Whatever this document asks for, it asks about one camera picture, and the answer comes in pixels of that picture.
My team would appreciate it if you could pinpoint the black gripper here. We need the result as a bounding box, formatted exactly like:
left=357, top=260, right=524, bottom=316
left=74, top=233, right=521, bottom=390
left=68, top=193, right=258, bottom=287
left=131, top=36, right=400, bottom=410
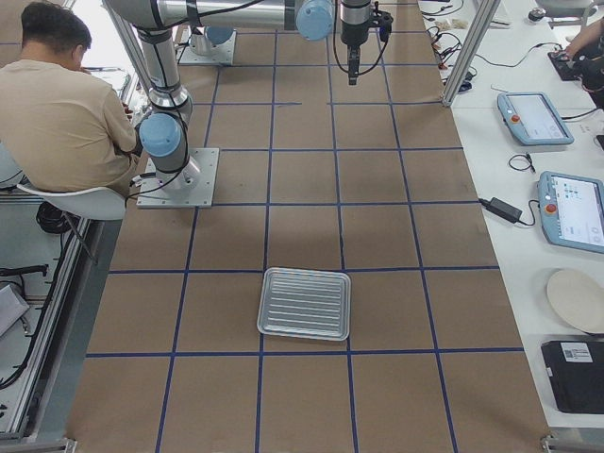
left=341, top=21, right=368, bottom=85

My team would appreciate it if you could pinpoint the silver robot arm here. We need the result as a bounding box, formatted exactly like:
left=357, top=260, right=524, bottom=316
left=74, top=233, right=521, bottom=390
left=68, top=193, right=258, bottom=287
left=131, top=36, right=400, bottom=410
left=108, top=1, right=392, bottom=113

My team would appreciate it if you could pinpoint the ribbed silver metal tray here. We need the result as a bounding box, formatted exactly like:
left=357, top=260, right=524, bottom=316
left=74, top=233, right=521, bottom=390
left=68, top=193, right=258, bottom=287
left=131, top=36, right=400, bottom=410
left=257, top=267, right=351, bottom=342

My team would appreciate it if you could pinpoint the far blue teach pendant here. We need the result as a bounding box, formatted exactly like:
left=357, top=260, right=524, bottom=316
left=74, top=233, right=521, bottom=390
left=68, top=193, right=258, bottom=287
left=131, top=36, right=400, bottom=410
left=496, top=92, right=574, bottom=146

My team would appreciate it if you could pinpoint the blue teach pendant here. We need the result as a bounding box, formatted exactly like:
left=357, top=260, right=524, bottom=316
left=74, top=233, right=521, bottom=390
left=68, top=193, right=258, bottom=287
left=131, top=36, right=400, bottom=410
left=496, top=92, right=574, bottom=146
left=537, top=171, right=603, bottom=254

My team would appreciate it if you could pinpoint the black power adapter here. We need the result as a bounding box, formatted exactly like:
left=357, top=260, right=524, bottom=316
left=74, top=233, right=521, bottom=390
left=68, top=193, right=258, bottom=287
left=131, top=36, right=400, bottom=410
left=478, top=197, right=522, bottom=224

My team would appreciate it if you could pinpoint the near blue teach pendant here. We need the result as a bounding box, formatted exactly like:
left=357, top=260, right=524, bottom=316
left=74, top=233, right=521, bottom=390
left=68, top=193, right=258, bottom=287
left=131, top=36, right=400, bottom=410
left=537, top=171, right=603, bottom=254

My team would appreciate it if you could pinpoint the white plastic chair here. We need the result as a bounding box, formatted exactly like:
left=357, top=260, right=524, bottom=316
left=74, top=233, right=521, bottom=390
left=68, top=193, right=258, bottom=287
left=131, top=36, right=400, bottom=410
left=17, top=184, right=126, bottom=264

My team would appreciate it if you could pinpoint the seated man in beige shirt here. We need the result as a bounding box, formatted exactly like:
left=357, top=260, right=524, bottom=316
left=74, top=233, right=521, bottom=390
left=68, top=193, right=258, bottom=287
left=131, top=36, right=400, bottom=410
left=1, top=2, right=141, bottom=196

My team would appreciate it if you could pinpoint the beige round plate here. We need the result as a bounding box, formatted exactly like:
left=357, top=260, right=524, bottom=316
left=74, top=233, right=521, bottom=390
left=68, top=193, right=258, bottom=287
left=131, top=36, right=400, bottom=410
left=546, top=269, right=603, bottom=336

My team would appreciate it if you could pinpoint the black flat box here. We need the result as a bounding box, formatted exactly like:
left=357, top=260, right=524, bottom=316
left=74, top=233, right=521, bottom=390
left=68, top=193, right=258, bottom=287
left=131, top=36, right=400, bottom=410
left=541, top=341, right=603, bottom=414

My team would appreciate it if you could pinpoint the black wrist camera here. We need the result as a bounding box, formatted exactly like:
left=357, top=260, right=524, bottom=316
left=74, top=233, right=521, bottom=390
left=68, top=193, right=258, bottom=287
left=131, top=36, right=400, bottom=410
left=372, top=9, right=394, bottom=44

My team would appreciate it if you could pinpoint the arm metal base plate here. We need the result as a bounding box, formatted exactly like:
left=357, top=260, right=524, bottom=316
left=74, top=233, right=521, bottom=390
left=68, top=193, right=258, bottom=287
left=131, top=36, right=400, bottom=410
left=136, top=147, right=219, bottom=210
left=177, top=26, right=236, bottom=66

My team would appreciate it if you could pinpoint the aluminium frame post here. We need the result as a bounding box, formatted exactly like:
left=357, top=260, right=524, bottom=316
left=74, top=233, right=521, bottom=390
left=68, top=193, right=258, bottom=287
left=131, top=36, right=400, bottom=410
left=442, top=0, right=500, bottom=107

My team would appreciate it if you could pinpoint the black cable bundle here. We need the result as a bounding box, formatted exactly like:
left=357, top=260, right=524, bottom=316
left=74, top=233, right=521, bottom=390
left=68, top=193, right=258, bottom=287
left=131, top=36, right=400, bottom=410
left=36, top=201, right=72, bottom=235

